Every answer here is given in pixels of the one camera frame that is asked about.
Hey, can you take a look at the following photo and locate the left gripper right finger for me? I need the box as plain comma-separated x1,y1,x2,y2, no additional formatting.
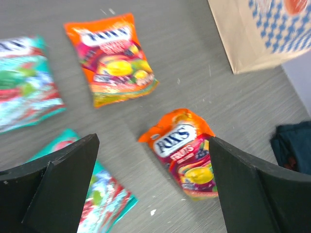
209,137,311,233

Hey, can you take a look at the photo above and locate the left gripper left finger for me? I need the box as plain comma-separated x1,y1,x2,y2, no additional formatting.
0,133,100,233

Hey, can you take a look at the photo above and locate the teal mint candy packet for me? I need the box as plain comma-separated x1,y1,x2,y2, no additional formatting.
0,35,66,133

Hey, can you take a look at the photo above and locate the orange fruit candy packet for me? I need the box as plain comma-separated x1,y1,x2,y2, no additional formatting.
64,13,158,108

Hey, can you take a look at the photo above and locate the checkered paper bag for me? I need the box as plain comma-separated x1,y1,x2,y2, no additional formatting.
208,0,311,74

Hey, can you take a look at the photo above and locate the dark blue folded cloth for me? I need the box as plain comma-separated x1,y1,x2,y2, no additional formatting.
270,121,311,175

